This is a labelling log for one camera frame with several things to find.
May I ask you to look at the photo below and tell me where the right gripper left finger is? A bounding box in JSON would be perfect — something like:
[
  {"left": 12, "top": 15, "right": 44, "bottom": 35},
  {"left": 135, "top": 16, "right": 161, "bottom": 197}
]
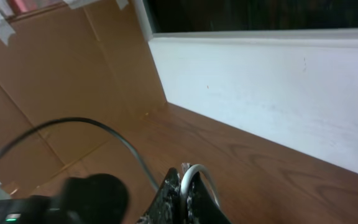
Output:
[{"left": 136, "top": 167, "right": 181, "bottom": 224}]

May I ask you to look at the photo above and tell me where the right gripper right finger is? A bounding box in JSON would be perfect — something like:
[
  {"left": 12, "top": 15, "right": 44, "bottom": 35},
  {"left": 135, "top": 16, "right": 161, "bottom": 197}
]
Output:
[{"left": 181, "top": 163, "right": 231, "bottom": 224}]

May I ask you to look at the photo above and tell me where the white cable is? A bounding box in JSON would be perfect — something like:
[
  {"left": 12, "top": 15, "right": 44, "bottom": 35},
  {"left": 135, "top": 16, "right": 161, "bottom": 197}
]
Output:
[{"left": 179, "top": 164, "right": 221, "bottom": 212}]

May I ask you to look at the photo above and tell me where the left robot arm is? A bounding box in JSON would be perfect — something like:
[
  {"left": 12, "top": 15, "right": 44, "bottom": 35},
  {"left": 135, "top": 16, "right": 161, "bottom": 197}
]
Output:
[{"left": 0, "top": 174, "right": 129, "bottom": 224}]

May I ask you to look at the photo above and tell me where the cardboard panel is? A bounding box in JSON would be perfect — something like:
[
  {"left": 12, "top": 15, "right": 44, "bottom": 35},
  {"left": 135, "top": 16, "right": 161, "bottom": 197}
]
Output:
[{"left": 0, "top": 1, "right": 166, "bottom": 200}]

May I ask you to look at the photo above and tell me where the left camera black cable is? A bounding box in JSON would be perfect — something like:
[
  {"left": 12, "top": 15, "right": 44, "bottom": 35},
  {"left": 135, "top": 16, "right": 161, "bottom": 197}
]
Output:
[{"left": 0, "top": 116, "right": 160, "bottom": 192}]

